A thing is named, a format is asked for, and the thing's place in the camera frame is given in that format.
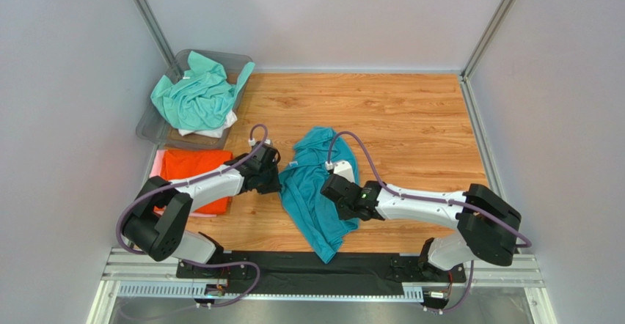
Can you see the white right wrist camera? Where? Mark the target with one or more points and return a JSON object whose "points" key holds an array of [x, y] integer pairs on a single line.
{"points": [[344, 169]]}

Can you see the pink folded t shirt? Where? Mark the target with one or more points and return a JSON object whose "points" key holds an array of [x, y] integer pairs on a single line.
{"points": [[156, 170]]}

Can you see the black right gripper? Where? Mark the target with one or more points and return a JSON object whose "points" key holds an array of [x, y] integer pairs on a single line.
{"points": [[330, 186]]}

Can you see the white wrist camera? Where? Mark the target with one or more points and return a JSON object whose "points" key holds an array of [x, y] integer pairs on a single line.
{"points": [[344, 169], [253, 142]]}

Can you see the black base mat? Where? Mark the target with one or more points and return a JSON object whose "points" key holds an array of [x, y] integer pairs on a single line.
{"points": [[303, 273]]}

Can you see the blue t shirt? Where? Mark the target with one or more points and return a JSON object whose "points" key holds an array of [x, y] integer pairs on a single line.
{"points": [[302, 179]]}

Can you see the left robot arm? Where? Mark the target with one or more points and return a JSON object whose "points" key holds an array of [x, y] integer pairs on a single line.
{"points": [[155, 222]]}

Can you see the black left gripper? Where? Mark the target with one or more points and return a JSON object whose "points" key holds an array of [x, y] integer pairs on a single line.
{"points": [[276, 184]]}

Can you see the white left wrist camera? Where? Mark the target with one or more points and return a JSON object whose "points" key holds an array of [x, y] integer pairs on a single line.
{"points": [[253, 142]]}

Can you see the orange folded t shirt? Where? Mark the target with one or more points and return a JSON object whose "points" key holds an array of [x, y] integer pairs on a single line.
{"points": [[178, 164]]}

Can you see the mint green t shirt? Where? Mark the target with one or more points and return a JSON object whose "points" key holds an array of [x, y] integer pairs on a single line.
{"points": [[203, 99]]}

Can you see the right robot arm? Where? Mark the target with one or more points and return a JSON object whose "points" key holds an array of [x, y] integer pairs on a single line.
{"points": [[484, 225]]}

